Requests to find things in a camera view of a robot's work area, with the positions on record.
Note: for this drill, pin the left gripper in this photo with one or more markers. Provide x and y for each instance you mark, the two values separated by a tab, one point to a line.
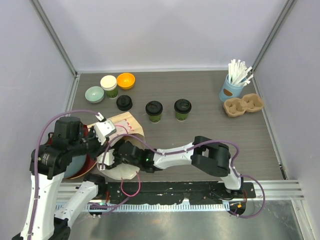
100	148

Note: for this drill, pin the green paper cup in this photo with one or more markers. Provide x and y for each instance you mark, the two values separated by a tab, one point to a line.
181	116
154	118

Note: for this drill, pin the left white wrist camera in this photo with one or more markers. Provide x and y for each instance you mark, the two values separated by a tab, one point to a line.
103	130

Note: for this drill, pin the orange bowl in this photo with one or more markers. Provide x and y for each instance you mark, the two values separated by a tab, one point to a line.
126	81

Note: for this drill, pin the aluminium frame rail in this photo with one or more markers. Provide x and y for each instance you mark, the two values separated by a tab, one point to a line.
270	190

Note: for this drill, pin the blue-grey ceramic plate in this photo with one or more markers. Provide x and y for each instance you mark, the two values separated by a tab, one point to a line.
75	166

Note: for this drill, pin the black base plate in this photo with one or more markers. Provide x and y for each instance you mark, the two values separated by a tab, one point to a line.
174	192

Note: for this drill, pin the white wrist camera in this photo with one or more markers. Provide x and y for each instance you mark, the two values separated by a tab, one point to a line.
105	160
103	130

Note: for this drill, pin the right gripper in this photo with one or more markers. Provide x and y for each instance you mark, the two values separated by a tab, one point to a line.
116	161

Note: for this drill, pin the pale green bowl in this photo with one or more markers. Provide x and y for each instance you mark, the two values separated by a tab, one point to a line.
94	94

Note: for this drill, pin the brown cardboard cup carrier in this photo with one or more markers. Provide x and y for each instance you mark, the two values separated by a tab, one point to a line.
249	103

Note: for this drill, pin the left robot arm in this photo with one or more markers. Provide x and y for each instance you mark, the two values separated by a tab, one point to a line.
48	165

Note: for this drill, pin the black cup lid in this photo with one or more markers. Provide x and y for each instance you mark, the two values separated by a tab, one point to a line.
154	108
182	106

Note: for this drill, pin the blue straw holder can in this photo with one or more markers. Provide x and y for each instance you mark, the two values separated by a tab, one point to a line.
229	91

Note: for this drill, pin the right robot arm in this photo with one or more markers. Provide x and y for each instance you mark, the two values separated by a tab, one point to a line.
213	157

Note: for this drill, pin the red round tray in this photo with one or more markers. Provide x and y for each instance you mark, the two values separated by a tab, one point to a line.
88	165

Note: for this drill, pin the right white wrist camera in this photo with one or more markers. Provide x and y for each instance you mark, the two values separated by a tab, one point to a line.
105	160

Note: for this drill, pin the bundle of white straws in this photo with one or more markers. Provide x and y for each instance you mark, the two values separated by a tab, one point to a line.
239	75

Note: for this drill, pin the kraft pink paper bag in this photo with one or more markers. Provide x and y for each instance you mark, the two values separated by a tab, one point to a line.
128	129

